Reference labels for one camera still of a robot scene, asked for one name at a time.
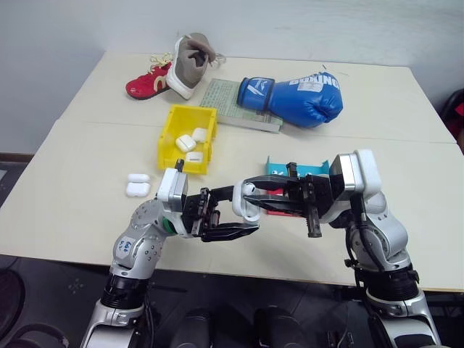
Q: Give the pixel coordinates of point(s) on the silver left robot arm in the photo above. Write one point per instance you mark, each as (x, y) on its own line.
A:
(141, 235)

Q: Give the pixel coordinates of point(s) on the yellow plastic bin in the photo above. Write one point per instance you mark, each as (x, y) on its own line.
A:
(170, 145)

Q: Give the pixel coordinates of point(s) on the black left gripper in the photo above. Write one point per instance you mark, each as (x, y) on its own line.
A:
(199, 214)

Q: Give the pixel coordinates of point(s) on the closed white earbud case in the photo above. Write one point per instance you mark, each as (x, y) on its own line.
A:
(194, 157)
(185, 142)
(198, 135)

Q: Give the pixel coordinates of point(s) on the grey and white shoe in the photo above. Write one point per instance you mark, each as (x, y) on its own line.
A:
(185, 61)

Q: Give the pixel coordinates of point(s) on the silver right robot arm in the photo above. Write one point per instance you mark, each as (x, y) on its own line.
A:
(388, 239)

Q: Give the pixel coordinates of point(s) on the red and black chair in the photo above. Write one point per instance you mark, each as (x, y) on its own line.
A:
(453, 112)

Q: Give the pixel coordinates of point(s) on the dark rounded shape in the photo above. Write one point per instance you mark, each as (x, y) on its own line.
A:
(192, 330)
(277, 328)

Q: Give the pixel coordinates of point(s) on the red shoe with cream laces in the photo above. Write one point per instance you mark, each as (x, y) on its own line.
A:
(145, 85)

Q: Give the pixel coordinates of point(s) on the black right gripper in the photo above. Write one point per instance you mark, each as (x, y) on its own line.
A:
(315, 195)

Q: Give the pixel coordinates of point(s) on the teal cardboard tray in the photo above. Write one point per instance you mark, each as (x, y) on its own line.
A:
(275, 168)

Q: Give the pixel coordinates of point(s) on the white earbud case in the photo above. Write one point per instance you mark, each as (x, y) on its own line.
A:
(198, 135)
(185, 142)
(237, 203)
(194, 157)
(137, 185)

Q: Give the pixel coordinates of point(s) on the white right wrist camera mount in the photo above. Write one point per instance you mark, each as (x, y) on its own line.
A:
(366, 170)

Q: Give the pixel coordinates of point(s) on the white earbud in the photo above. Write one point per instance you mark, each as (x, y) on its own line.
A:
(250, 187)

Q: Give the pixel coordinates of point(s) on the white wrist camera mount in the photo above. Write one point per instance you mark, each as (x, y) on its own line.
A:
(366, 170)
(170, 188)

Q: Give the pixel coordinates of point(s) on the blue boxing glove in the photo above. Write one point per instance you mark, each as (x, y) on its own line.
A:
(301, 101)

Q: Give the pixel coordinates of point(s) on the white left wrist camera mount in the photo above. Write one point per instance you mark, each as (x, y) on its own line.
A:
(170, 188)

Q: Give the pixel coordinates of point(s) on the green paperback book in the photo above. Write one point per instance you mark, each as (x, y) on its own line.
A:
(221, 98)

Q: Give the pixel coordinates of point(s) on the black round object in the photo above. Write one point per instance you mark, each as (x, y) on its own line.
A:
(11, 297)
(36, 337)

